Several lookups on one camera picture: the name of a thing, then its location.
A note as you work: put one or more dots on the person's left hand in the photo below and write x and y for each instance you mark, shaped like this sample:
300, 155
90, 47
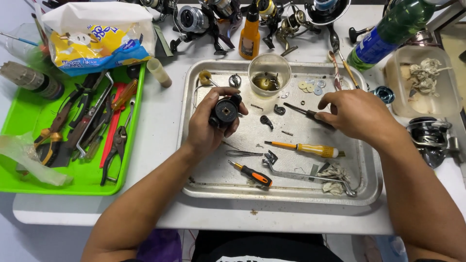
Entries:
200, 127

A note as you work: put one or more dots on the person's right hand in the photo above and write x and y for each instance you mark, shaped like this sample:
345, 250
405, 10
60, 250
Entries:
360, 114

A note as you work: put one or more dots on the black reel rotor part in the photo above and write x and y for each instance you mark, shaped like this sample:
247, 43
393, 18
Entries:
225, 112

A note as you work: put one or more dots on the blue metal spool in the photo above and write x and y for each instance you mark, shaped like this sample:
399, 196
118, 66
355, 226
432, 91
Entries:
384, 94

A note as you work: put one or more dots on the clear plastic container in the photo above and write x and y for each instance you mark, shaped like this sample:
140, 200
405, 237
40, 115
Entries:
400, 98

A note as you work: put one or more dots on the metal tweezers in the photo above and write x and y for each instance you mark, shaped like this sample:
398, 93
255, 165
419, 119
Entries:
244, 153

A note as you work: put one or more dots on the group of small washers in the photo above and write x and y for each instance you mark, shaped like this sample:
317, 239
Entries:
309, 87

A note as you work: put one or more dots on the round silver metal part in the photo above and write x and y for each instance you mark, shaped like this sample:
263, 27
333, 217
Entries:
235, 80

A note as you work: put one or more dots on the small metal spring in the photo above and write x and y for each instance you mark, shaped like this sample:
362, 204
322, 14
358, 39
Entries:
256, 107

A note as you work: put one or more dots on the dirty crumpled tissue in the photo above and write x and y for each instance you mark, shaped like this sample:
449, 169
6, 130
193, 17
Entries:
336, 173

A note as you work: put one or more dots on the small black lever part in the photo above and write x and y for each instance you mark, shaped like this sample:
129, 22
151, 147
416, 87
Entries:
266, 121

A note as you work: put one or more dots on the cream plastic tube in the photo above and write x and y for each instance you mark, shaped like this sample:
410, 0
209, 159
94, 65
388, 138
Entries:
159, 72

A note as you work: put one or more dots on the black silver spinning reel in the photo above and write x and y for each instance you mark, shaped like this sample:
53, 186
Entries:
429, 138

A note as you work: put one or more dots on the orange black screwdriver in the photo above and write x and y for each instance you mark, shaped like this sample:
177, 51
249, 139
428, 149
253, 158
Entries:
256, 177

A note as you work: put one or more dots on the small metal pin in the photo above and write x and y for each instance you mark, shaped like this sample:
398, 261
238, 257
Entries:
287, 133

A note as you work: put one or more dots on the dirty rag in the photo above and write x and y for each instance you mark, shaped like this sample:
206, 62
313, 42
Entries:
426, 76

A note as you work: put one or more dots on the small black hook part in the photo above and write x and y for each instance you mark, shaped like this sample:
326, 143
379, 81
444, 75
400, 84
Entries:
279, 110

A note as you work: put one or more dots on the green bottle blue label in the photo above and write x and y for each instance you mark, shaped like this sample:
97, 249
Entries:
386, 36

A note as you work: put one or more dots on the red plastic strip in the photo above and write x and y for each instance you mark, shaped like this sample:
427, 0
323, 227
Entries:
113, 127

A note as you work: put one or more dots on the clear cup with oil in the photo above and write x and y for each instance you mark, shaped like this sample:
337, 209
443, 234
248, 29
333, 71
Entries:
269, 72

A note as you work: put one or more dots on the silver metal crank wrench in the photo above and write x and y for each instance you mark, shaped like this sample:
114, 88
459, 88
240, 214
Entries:
291, 175

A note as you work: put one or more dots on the orange squeeze bottle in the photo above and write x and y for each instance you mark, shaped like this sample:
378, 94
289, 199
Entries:
249, 36

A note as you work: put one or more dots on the silver L-shaped wrench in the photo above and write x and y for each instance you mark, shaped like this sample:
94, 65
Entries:
95, 114

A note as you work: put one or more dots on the silver metal tray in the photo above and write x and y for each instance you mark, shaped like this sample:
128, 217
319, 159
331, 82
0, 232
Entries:
291, 196

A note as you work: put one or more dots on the row of fishing reels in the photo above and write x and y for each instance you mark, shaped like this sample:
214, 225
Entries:
193, 20

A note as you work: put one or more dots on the black green cutter pliers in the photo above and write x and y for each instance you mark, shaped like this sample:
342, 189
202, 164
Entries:
85, 100

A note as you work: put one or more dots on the purple cloth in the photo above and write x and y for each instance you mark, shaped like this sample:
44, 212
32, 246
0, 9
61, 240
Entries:
160, 247

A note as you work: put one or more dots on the yellow blue tissue pack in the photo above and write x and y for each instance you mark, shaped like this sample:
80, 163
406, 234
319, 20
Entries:
98, 40

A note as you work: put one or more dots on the person's black shirt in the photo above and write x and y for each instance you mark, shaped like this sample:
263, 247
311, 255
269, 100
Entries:
262, 247

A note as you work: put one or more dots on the yellow black pliers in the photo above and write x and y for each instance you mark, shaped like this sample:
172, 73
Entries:
51, 140

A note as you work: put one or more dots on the clear plastic bag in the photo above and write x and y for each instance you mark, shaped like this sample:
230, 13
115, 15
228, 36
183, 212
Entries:
25, 156

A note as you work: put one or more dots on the green plastic tray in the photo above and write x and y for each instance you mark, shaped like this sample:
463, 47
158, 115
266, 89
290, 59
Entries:
22, 120

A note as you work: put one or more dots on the clear cup with brushes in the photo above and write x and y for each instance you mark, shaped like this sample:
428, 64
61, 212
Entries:
22, 43

